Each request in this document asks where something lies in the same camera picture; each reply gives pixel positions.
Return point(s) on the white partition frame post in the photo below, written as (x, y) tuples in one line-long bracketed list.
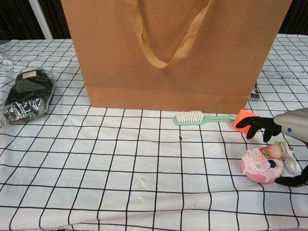
[(42, 19)]

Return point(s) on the metal fork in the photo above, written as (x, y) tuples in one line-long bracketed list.
[(255, 92)]

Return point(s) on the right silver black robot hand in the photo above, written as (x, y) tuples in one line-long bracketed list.
[(293, 125)]

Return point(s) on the pink frosted donut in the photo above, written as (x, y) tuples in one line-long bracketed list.
[(258, 168)]

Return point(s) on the brown paper bag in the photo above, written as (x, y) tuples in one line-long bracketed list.
[(168, 84)]

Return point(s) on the green brush white bristles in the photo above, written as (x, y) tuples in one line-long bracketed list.
[(192, 119)]

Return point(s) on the black item in clear packet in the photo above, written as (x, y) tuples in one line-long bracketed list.
[(31, 89)]

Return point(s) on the orange cube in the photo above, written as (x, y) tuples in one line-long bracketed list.
[(246, 113)]

